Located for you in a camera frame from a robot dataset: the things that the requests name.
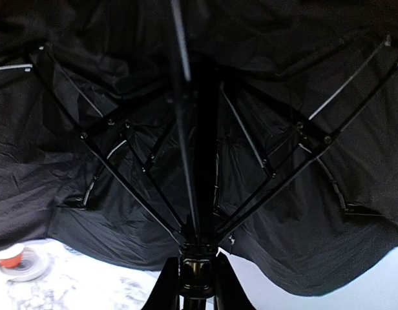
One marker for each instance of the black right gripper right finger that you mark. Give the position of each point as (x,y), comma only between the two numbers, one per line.
(229,293)

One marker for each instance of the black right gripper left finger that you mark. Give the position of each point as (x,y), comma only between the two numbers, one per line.
(165,294)

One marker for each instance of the lavender folding umbrella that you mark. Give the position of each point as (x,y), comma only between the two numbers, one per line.
(138,131)

